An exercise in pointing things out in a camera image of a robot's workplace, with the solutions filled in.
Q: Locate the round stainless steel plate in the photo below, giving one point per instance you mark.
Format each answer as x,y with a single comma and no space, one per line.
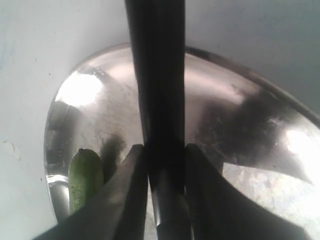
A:
261,139

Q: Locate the black handled knife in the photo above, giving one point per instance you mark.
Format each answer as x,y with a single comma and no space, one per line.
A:
157,37

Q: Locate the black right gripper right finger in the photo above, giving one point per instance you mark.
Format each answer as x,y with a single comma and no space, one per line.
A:
218,211

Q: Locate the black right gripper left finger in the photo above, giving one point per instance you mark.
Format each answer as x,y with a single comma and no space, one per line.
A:
117,212

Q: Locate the green cucumber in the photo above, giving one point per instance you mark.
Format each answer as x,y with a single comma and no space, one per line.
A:
85,178

